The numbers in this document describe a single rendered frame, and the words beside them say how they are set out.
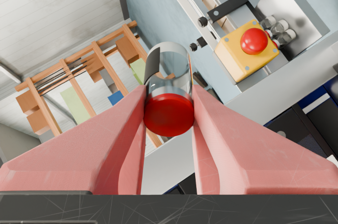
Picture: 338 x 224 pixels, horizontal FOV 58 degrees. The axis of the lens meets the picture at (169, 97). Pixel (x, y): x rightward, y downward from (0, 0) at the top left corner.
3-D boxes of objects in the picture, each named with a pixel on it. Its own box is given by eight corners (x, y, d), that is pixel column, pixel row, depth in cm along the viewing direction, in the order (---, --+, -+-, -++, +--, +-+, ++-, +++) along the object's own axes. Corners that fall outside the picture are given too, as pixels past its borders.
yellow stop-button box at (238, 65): (264, 66, 56) (233, 86, 55) (242, 35, 57) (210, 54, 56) (282, 51, 48) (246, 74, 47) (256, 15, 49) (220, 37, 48)
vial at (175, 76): (142, 73, 16) (136, 128, 12) (152, 35, 15) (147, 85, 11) (183, 82, 16) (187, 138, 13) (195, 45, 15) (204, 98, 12)
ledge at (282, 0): (292, 59, 64) (285, 64, 64) (256, 11, 66) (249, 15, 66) (331, 30, 51) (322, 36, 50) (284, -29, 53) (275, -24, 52)
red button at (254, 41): (266, 50, 49) (246, 63, 49) (251, 31, 50) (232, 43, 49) (275, 41, 46) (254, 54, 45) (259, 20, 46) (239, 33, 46)
